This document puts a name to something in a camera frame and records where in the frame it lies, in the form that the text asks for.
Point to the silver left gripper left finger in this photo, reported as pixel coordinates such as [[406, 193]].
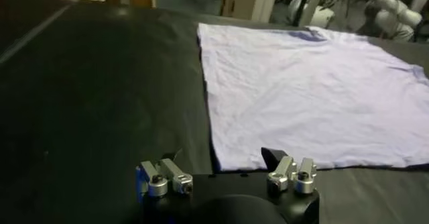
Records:
[[177, 176]]

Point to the white humanoid robot with base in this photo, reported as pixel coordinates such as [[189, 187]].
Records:
[[395, 14]]

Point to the small black table cover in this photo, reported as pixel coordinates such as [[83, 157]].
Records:
[[23, 14]]

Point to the lilac t-shirt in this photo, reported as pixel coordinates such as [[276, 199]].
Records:
[[301, 104]]

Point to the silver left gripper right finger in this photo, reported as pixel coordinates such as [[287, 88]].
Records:
[[285, 170]]

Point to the large black table cover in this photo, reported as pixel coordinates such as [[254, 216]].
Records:
[[100, 94]]

